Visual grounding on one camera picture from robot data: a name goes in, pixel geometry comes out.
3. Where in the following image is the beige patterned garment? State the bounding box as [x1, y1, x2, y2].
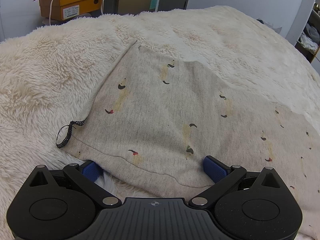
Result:
[57, 42, 319, 239]

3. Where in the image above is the wardrobe shelf with clothes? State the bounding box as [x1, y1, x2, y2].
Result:
[295, 2, 320, 63]

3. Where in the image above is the cream fluffy blanket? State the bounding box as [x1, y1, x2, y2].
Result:
[1, 6, 319, 239]

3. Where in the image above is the orange cardboard shoebox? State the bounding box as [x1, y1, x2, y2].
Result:
[39, 0, 103, 21]

